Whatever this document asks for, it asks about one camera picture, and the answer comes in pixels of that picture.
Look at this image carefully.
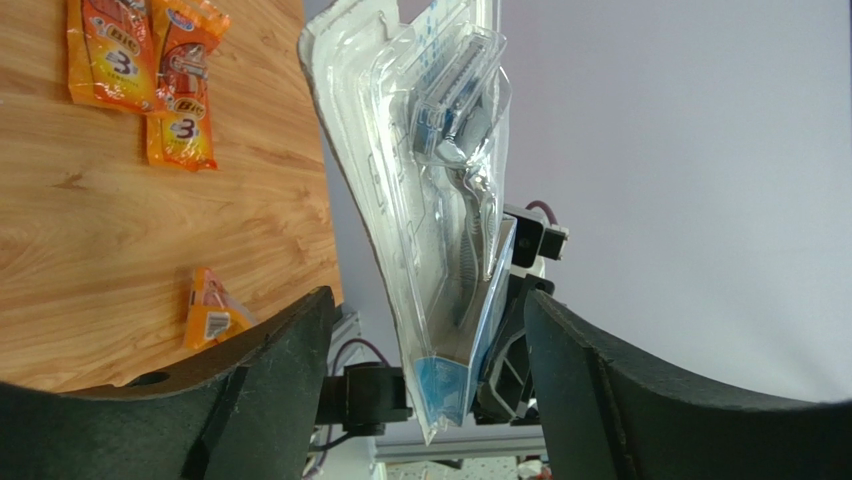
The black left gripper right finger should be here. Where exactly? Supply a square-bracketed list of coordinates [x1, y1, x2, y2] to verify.
[524, 292, 851, 479]

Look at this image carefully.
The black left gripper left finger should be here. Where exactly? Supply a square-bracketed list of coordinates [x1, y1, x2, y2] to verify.
[1, 287, 335, 479]

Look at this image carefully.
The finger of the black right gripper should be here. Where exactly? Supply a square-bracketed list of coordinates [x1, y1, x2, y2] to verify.
[472, 275, 555, 426]

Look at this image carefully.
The orange Bic razor bag front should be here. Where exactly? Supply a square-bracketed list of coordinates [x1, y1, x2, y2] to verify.
[183, 267, 258, 351]

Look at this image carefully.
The orange bic razor bag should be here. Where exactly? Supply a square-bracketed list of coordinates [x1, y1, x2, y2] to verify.
[183, 267, 258, 351]
[146, 1, 231, 172]
[66, 0, 159, 115]

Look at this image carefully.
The Gillette razor blister pack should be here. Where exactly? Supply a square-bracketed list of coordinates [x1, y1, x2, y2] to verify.
[298, 1, 516, 441]

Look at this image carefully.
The aluminium frame rail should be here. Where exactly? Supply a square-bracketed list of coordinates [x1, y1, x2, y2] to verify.
[315, 305, 546, 479]

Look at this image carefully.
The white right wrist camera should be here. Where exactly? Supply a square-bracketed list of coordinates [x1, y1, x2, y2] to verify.
[504, 200, 570, 278]

